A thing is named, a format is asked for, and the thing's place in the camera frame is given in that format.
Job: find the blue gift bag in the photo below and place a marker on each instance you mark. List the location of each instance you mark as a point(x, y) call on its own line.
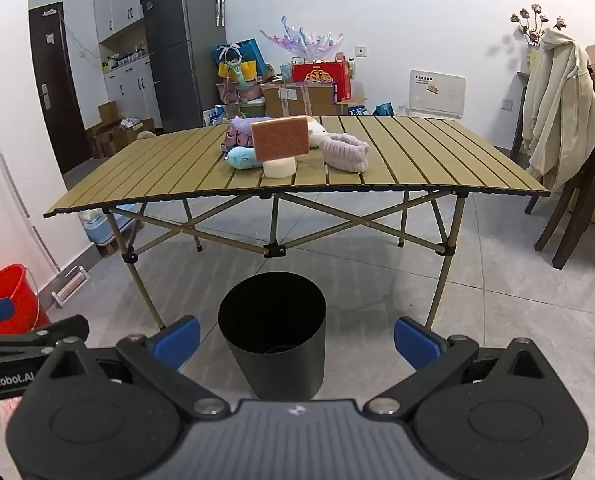
point(250, 52)

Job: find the grey refrigerator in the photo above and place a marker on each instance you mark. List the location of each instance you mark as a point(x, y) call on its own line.
point(182, 55)

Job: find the black trash bin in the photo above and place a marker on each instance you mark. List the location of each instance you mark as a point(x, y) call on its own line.
point(272, 340)

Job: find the yellow tote bag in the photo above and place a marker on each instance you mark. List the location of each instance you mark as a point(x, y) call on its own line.
point(250, 69)

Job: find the vase with yellow label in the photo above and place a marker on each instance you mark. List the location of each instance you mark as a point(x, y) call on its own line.
point(533, 57)

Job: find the green cooler box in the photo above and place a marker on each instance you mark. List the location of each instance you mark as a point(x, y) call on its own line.
point(252, 108)

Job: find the blue printed bag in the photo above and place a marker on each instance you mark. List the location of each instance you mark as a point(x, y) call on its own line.
point(383, 109)

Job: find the beige plush slipper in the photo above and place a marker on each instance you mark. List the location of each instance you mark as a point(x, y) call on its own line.
point(146, 134)

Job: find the dried flower bouquet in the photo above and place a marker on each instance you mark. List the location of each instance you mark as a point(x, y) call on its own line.
point(537, 22)

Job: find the red plastic bucket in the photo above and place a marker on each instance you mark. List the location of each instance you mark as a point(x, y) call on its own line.
point(7, 295)

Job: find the cardboard box with open flap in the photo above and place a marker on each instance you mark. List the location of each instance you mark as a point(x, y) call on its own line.
point(350, 105)

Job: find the blue plush toy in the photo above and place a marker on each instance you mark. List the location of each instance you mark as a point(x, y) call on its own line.
point(241, 157)

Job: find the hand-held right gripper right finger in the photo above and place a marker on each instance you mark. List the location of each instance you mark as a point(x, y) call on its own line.
point(417, 342)

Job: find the red gift box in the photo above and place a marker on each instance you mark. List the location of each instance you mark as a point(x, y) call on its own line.
point(322, 80)

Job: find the yellow white plush toy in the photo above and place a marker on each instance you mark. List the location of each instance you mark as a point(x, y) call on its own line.
point(320, 132)

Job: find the cream hooded jacket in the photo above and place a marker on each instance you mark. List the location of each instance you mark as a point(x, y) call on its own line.
point(562, 105)

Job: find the white wall socket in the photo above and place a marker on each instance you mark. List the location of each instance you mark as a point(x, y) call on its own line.
point(362, 50)
point(506, 105)

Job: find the dark brown door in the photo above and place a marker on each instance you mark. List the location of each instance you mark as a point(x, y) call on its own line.
point(59, 90)

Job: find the iridescent paper decoration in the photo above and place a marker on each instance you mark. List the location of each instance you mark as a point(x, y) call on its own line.
point(302, 40)

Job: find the dark wooden side table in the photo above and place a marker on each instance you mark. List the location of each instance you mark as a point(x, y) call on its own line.
point(520, 90)

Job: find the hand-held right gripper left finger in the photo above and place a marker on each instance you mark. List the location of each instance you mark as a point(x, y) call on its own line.
point(177, 342)

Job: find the tan folding camping table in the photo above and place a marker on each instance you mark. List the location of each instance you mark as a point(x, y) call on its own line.
point(177, 160)

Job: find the white wall panel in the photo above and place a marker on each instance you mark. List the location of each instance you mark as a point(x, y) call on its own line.
point(437, 95)

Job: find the white lower cabinets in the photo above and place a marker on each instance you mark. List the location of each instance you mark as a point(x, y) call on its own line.
point(132, 95)

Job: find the large taped cardboard box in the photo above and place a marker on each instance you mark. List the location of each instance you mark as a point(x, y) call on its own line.
point(297, 102)

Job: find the small brown cardboard box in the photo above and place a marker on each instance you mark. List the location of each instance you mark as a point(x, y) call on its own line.
point(108, 112)

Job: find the light blue plastic tub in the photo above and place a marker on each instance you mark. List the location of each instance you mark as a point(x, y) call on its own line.
point(97, 232)

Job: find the brown yellow sponge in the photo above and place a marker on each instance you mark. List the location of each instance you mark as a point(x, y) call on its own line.
point(280, 137)

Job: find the white foam cylinder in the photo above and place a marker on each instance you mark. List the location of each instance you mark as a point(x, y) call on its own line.
point(280, 167)

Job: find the dark wooden chair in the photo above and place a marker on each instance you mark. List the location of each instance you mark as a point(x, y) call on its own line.
point(582, 200)

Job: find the purple satin cloth doll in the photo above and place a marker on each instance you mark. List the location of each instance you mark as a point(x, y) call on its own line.
point(345, 152)

